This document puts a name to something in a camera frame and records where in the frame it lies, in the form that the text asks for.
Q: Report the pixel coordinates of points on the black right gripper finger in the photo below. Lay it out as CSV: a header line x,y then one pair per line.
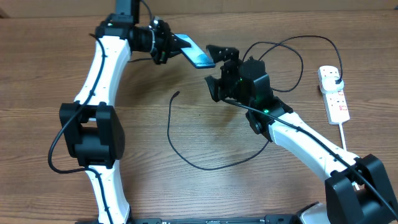
x,y
214,87
218,53

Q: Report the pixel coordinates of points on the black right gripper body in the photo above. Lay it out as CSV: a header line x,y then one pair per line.
x,y
229,86

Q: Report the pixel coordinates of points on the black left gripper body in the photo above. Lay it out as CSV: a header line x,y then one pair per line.
x,y
160,37

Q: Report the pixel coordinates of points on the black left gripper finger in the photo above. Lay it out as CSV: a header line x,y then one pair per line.
x,y
171,53
177,43

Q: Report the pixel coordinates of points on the blue Samsung Galaxy smartphone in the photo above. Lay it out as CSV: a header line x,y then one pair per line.
x,y
196,56

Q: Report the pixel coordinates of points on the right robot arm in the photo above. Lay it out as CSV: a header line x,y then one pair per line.
x,y
357,189

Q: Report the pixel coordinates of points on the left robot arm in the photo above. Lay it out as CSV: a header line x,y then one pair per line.
x,y
92,130

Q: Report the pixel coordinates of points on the white charger plug adapter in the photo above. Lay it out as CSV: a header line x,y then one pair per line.
x,y
331,84

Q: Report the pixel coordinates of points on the white power strip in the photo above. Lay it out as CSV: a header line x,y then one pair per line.
x,y
335,103

